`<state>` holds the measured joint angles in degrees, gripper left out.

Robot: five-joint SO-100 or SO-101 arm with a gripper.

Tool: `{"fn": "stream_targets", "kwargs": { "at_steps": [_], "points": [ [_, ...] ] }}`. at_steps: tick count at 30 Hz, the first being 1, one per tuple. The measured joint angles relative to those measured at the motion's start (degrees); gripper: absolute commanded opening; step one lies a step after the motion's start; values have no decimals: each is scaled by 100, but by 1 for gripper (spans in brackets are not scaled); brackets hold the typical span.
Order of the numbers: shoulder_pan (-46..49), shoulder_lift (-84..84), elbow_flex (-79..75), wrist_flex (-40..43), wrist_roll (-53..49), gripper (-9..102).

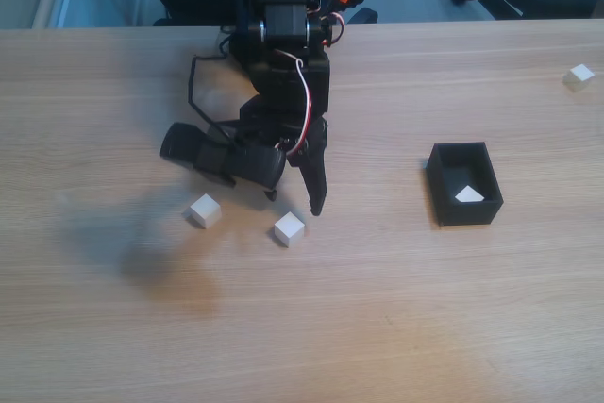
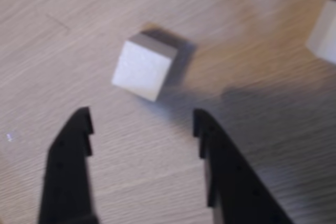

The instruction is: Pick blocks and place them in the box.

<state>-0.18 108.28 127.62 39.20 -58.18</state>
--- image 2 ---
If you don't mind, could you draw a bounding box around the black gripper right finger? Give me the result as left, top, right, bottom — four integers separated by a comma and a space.
192, 108, 295, 224

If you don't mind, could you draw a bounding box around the white cube block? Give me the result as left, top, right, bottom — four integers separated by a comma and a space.
111, 26, 197, 103
304, 0, 336, 67

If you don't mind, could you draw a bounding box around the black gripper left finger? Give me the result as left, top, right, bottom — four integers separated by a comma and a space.
37, 106, 100, 224

